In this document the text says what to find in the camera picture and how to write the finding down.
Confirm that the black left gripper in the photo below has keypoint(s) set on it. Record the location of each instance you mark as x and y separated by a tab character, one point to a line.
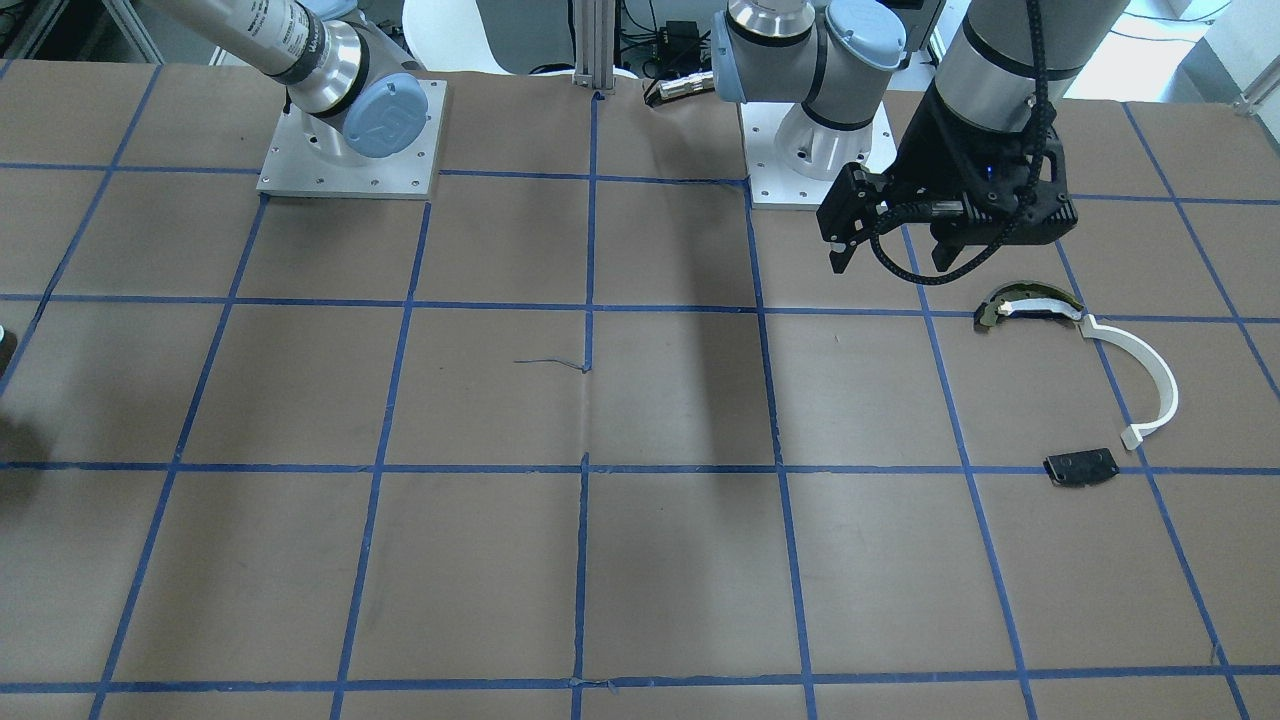
938	142

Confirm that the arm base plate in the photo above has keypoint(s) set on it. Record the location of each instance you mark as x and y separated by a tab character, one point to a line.
308	160
792	161

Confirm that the aluminium frame post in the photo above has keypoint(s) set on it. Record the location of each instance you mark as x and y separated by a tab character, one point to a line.
594	23

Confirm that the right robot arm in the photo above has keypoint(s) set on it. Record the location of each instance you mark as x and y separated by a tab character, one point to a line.
335	65

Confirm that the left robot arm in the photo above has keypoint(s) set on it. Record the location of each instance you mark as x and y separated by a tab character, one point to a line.
1009	61

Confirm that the dark brake shoe part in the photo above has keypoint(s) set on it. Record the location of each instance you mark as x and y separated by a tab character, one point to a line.
1027	300

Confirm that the small black flat plate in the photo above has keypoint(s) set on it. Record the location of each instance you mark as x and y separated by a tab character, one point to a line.
1079	469

